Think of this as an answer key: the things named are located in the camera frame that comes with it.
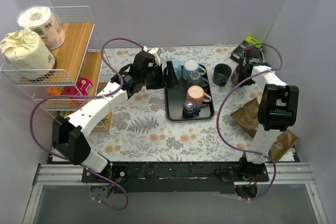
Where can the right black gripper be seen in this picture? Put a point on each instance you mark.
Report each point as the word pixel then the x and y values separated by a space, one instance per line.
pixel 243 74

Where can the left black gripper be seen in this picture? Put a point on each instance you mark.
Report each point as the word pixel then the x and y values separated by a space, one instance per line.
pixel 169 74

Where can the light blue faceted mug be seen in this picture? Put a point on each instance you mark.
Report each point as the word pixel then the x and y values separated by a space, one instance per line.
pixel 177 68

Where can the pink mug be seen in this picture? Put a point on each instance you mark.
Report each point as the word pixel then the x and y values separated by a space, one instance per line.
pixel 198 96

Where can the dark grey mug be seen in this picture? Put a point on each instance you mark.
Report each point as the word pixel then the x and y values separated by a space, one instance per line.
pixel 221 75

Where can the small dark blue mug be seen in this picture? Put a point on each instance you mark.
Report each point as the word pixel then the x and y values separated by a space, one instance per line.
pixel 190 110

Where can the purple mug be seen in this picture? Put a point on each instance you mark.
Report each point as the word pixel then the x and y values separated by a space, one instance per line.
pixel 237 75

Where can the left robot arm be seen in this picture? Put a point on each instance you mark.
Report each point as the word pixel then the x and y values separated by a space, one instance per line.
pixel 69 135

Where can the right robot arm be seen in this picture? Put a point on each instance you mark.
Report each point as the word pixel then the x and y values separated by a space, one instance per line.
pixel 277 110

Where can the blue mug white base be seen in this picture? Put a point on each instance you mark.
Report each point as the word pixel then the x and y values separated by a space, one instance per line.
pixel 191 65

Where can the grey-blue faceted mug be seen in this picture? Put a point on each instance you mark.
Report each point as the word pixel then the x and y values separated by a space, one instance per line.
pixel 196 79

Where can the black green box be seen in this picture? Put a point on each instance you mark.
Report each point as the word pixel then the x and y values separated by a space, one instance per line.
pixel 237 54

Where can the black rectangular tray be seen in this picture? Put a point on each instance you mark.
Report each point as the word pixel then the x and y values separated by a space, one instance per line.
pixel 176 97

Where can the floral table mat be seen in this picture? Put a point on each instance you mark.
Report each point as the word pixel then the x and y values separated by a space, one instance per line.
pixel 140 130

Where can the brown coffee bag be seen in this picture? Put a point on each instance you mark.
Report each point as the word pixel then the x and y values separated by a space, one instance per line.
pixel 246 117

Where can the pink snack box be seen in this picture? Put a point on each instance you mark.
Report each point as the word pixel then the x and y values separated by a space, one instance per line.
pixel 81 88

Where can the colourful sponge pack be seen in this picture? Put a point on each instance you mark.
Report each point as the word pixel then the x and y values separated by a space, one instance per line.
pixel 64 114

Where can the orange snack packet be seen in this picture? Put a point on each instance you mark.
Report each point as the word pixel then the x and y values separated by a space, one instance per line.
pixel 55 90

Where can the white toilet paper roll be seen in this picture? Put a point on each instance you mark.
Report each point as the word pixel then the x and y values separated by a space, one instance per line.
pixel 43 21

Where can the cream wrapped paper roll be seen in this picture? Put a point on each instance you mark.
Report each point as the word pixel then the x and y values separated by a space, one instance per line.
pixel 26 51

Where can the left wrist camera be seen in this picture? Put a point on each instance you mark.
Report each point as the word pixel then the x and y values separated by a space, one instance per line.
pixel 156 52

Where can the white wire shelf rack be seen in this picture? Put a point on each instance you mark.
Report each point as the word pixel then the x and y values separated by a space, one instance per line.
pixel 79 56

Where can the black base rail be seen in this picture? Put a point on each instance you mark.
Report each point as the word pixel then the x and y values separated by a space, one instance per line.
pixel 136 177

